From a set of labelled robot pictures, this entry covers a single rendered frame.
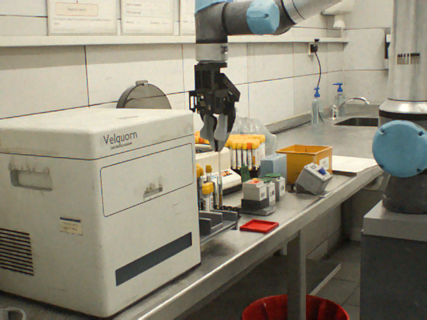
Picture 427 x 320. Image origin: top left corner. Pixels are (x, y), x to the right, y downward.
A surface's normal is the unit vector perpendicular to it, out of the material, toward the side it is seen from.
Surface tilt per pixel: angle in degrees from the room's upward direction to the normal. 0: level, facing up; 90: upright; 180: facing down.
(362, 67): 90
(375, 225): 90
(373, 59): 90
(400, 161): 98
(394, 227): 90
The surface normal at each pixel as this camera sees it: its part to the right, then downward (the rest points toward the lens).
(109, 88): 0.86, 0.06
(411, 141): -0.48, 0.32
